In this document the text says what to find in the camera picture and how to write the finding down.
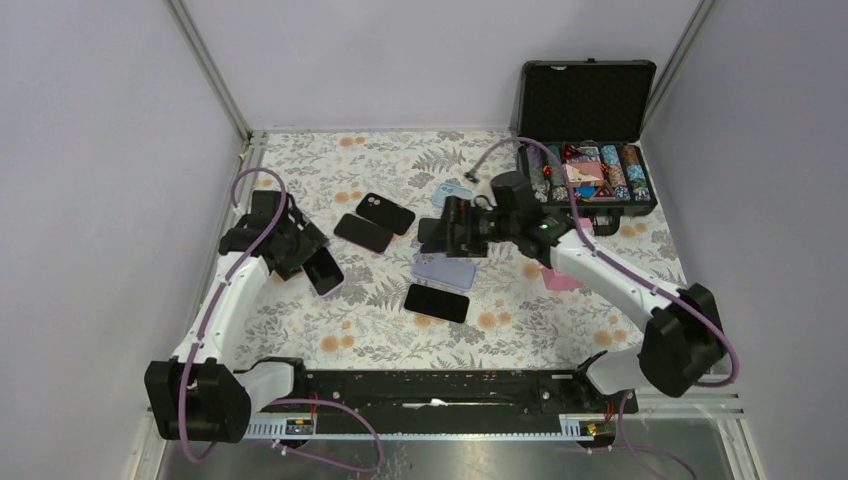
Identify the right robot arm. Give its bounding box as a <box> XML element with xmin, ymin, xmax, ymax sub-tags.
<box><xmin>422</xmin><ymin>171</ymin><xmax>737</xmax><ymax>412</ymax></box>

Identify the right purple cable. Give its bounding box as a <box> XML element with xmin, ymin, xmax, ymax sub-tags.
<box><xmin>463</xmin><ymin>136</ymin><xmax>740</xmax><ymax>480</ymax></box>

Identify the light blue phone case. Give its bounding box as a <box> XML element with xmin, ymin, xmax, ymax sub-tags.
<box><xmin>431</xmin><ymin>183</ymin><xmax>474</xmax><ymax>209</ymax></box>

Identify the playing cards deck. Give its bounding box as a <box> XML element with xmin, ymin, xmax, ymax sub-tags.
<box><xmin>563</xmin><ymin>160</ymin><xmax>606</xmax><ymax>188</ymax></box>

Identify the lilac phone case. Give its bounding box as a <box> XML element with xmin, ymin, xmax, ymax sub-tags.
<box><xmin>411</xmin><ymin>253</ymin><xmax>477</xmax><ymax>291</ymax></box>

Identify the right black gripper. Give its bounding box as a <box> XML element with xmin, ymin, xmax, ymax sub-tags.
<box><xmin>420</xmin><ymin>195</ymin><xmax>519</xmax><ymax>259</ymax></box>

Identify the black poker chip case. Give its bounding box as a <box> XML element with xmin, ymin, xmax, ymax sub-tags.
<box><xmin>517</xmin><ymin>59</ymin><xmax>658</xmax><ymax>236</ymax></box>

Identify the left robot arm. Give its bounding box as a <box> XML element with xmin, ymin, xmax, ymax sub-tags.
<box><xmin>144</xmin><ymin>190</ymin><xmax>329</xmax><ymax>443</ymax></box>

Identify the black phone case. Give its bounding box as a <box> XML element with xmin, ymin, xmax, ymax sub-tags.
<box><xmin>355</xmin><ymin>192</ymin><xmax>416</xmax><ymax>235</ymax></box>

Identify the pink box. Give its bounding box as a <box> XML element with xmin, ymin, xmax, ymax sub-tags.
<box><xmin>541</xmin><ymin>218</ymin><xmax>593</xmax><ymax>291</ymax></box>

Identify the floral tablecloth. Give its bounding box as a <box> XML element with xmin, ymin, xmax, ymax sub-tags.
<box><xmin>235</xmin><ymin>131</ymin><xmax>642</xmax><ymax>369</ymax></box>

